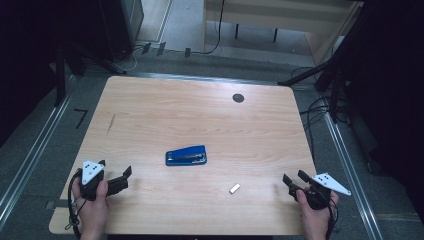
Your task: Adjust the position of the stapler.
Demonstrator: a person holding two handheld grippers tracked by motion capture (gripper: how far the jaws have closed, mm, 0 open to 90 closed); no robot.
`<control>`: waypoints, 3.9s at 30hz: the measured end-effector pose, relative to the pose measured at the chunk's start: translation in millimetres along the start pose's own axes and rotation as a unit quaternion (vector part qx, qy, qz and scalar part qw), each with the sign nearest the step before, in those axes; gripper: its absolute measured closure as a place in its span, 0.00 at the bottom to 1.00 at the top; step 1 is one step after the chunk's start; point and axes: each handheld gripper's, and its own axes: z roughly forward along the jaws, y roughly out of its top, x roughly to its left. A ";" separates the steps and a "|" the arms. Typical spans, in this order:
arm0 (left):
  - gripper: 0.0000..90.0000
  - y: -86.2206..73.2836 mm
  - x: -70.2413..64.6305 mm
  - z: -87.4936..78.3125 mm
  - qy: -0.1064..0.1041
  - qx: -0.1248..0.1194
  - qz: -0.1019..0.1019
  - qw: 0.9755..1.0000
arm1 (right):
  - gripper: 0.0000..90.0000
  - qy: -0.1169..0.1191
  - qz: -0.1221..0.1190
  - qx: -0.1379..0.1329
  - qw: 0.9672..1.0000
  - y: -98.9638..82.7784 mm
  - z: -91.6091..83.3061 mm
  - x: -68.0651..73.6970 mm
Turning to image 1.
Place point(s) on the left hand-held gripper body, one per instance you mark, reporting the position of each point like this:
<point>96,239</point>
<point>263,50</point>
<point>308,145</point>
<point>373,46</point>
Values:
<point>89,173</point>

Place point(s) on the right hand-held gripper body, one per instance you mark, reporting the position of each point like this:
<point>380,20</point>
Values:
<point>320,196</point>

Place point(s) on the silver staple strip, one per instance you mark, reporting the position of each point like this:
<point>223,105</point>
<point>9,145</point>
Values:
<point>234,188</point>

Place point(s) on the blue stapler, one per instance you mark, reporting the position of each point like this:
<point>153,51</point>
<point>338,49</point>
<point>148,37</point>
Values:
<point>186,156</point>

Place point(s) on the person's right hand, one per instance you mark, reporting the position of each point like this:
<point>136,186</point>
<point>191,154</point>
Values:
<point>315,221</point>

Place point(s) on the person's left hand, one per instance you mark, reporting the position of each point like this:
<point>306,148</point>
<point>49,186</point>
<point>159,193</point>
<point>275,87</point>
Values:
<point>91,213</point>

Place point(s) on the grey tape piece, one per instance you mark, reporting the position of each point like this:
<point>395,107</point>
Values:
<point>58,203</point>

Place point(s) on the black tripod stand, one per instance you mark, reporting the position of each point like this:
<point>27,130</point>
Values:
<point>335,86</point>

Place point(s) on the dark round table grommet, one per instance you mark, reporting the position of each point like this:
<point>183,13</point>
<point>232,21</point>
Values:
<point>238,98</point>

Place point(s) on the black stand legs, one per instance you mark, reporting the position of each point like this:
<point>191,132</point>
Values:
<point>60,76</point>

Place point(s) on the small black floor plate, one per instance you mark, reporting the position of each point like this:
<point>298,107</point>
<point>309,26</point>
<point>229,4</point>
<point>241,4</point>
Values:
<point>161,48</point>
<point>146,48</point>
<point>187,52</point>

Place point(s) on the black cabinet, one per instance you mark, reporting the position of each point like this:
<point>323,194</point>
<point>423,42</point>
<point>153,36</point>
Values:
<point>123,26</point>

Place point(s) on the light wooden bench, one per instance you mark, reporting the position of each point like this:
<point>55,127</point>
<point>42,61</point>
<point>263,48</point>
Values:
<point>283,13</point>

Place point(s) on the metal floor rail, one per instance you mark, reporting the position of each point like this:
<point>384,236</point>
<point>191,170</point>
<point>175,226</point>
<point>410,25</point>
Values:
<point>353,180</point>
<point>206,79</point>
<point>33,156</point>

